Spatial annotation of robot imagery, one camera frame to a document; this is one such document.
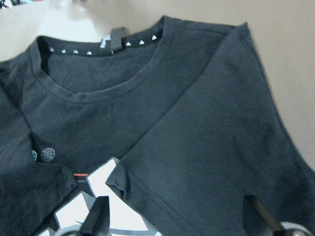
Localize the black printed t-shirt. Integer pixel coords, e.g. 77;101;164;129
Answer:
0;16;315;236

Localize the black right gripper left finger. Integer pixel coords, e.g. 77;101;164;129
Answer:
80;196;110;236

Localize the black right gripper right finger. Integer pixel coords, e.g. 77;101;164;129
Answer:
250;196;285;234

